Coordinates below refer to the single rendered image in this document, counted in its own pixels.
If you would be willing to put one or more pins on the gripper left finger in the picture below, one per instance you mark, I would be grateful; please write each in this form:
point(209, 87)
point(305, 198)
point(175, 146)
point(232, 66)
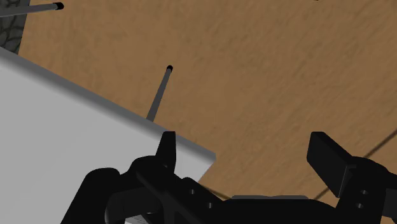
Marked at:
point(145, 192)

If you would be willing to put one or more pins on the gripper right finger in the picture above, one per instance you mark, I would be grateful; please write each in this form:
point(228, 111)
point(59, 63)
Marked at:
point(356, 180)

